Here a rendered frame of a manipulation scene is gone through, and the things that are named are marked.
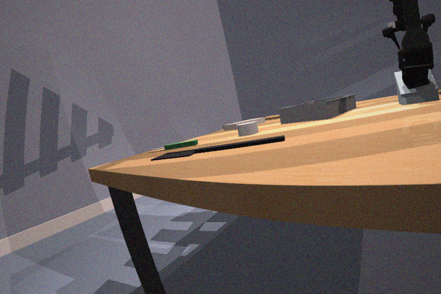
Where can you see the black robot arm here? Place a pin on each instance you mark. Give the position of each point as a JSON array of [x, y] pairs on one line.
[[416, 47]]

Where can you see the grey short cylinder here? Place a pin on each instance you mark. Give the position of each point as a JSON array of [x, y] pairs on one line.
[[248, 128]]

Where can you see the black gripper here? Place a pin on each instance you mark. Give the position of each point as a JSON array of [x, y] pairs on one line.
[[426, 21]]

